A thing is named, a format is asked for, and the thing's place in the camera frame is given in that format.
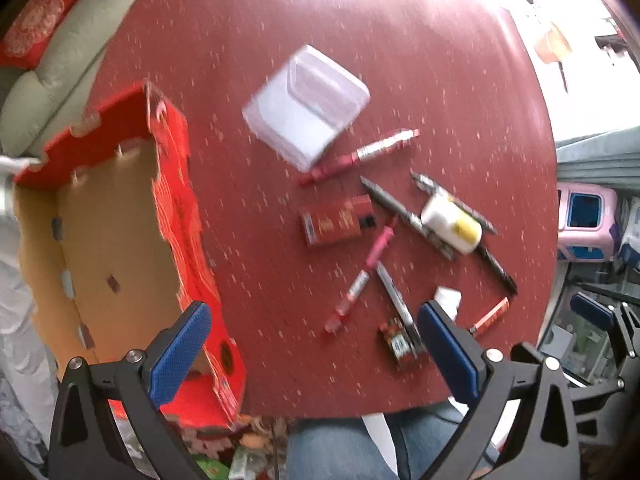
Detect teal folded blanket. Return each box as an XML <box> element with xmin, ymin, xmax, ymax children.
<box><xmin>556</xmin><ymin>130</ymin><xmax>640</xmax><ymax>183</ymax></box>

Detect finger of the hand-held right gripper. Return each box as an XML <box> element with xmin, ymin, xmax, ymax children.
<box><xmin>571</xmin><ymin>292</ymin><xmax>640</xmax><ymax>383</ymax></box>
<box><xmin>567</xmin><ymin>377</ymin><xmax>640</xmax><ymax>448</ymax></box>

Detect small red brown sachet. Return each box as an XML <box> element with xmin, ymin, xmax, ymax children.
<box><xmin>378</xmin><ymin>317</ymin><xmax>426</xmax><ymax>365</ymax></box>

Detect colourful plastic bags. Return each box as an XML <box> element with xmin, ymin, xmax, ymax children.
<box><xmin>170</xmin><ymin>412</ymin><xmax>291</xmax><ymax>480</ymax></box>

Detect pink plastic stool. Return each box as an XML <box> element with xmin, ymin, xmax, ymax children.
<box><xmin>556</xmin><ymin>182</ymin><xmax>626</xmax><ymax>263</ymax></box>

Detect white quilted blanket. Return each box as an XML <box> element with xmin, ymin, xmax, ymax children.
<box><xmin>0</xmin><ymin>220</ymin><xmax>58</xmax><ymax>466</ymax></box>

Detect black marker with white print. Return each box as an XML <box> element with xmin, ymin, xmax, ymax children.
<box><xmin>360</xmin><ymin>176</ymin><xmax>457</xmax><ymax>262</ymax></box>

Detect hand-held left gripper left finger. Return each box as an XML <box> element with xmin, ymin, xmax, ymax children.
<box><xmin>47</xmin><ymin>301</ymin><xmax>213</xmax><ymax>480</ymax></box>

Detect slim red box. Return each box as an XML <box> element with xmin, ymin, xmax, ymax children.
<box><xmin>468</xmin><ymin>296</ymin><xmax>511</xmax><ymax>339</ymax></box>

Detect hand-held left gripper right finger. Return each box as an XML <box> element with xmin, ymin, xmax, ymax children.
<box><xmin>417</xmin><ymin>301</ymin><xmax>583</xmax><ymax>480</ymax></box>

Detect red pack with gold print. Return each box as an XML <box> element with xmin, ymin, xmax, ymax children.
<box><xmin>301</xmin><ymin>195</ymin><xmax>376</xmax><ymax>247</ymax></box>

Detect red cardboard box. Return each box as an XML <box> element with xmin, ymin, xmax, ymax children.
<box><xmin>12</xmin><ymin>80</ymin><xmax>247</xmax><ymax>428</ymax></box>

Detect red and white pen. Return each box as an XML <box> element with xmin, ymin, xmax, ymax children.
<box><xmin>324</xmin><ymin>216</ymin><xmax>399</xmax><ymax>335</ymax></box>
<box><xmin>298</xmin><ymin>127</ymin><xmax>421</xmax><ymax>187</ymax></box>

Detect black pen with metal clip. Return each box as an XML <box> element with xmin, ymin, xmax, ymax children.
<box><xmin>410</xmin><ymin>171</ymin><xmax>498</xmax><ymax>235</ymax></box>

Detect glass tank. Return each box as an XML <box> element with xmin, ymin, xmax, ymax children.
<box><xmin>540</xmin><ymin>280</ymin><xmax>640</xmax><ymax>388</ymax></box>

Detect grey-green sofa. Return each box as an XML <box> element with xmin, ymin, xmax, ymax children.
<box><xmin>0</xmin><ymin>0</ymin><xmax>166</xmax><ymax>158</ymax></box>

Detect grey grip gel pen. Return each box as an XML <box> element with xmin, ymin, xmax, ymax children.
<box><xmin>375</xmin><ymin>261</ymin><xmax>427</xmax><ymax>358</ymax></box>

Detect person's blue jeans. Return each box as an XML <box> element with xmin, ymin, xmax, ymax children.
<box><xmin>287</xmin><ymin>400</ymin><xmax>501</xmax><ymax>480</ymax></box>

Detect red patterned cushion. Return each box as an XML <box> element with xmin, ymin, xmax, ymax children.
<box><xmin>0</xmin><ymin>0</ymin><xmax>88</xmax><ymax>68</ymax></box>

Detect orange hanging object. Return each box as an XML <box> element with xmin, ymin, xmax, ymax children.
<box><xmin>532</xmin><ymin>20</ymin><xmax>573</xmax><ymax>63</ymax></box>

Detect thin black pen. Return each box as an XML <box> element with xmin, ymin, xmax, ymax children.
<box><xmin>477</xmin><ymin>246</ymin><xmax>519</xmax><ymax>297</ymax></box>

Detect clear plastic container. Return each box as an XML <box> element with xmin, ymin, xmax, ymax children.
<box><xmin>241</xmin><ymin>44</ymin><xmax>372</xmax><ymax>173</ymax></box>

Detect white pill bottle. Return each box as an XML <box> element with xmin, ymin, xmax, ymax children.
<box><xmin>420</xmin><ymin>194</ymin><xmax>484</xmax><ymax>255</ymax></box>

